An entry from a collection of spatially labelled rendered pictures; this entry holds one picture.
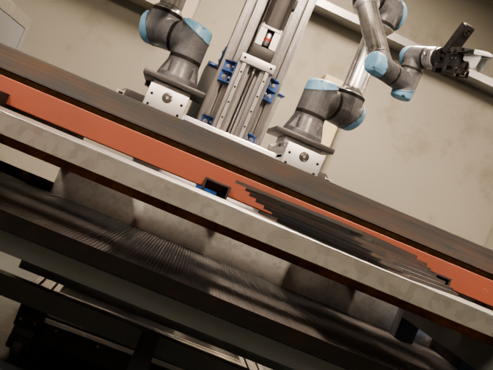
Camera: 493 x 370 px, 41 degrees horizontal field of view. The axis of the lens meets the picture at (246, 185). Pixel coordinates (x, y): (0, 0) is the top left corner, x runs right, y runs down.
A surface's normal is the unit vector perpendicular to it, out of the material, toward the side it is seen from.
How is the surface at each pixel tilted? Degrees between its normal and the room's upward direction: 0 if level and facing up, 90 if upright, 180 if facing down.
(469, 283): 90
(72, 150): 90
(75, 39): 90
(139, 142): 90
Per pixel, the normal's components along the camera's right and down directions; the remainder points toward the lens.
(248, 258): 0.06, 0.01
